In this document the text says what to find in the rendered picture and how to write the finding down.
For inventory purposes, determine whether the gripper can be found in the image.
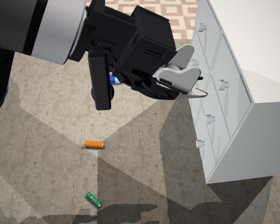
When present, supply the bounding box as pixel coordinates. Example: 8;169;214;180
68;0;208;100

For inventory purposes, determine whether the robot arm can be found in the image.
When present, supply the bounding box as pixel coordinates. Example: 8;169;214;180
0;0;114;111

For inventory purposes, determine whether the orange battery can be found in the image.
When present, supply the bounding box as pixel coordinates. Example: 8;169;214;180
84;140;105;147

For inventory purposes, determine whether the green battery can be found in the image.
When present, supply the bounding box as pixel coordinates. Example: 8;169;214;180
86;192;102;207

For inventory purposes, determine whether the grey chest of drawers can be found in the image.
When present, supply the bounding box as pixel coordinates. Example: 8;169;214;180
197;0;280;184

